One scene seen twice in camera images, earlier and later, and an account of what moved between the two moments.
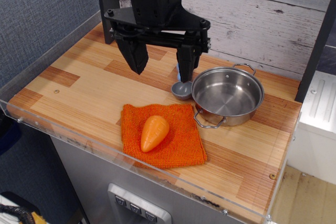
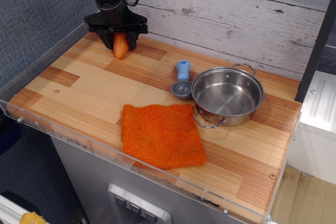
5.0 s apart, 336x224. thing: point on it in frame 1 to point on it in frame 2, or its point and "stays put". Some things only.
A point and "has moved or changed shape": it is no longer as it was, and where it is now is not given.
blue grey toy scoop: x=181 y=91 stays put
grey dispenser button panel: x=125 y=206 stays put
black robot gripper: x=157 y=17 to x=113 y=16
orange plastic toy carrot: x=155 y=128 has moved or changed shape
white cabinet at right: x=313 y=149 stays put
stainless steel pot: x=227 y=96 stays put
